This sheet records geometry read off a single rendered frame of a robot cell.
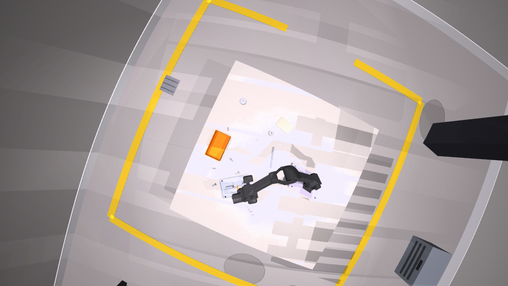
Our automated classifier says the orange open tray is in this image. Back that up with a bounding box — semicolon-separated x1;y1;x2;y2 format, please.
205;130;231;161

